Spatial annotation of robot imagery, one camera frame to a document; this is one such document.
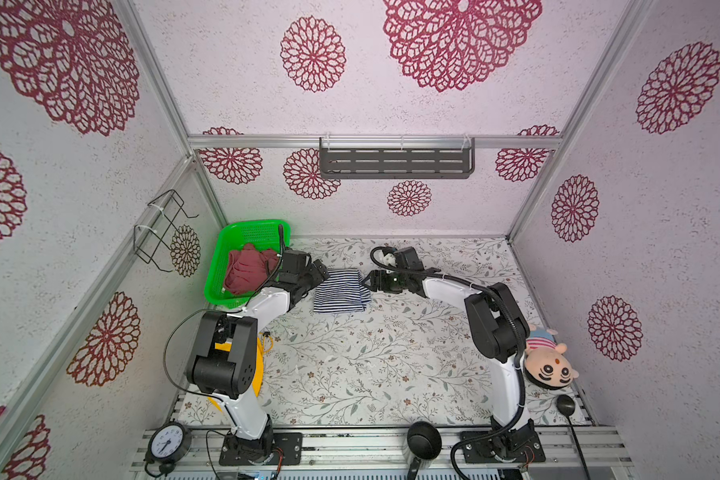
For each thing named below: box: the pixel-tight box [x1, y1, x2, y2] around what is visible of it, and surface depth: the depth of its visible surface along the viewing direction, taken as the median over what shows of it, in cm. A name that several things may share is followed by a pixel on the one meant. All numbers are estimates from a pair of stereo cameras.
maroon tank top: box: [224, 243, 279, 295], surface depth 105 cm
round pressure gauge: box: [145, 418, 193, 476], surface depth 74 cm
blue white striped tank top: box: [313, 268, 371, 314], surface depth 102 cm
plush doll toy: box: [524, 324, 580, 390], surface depth 82 cm
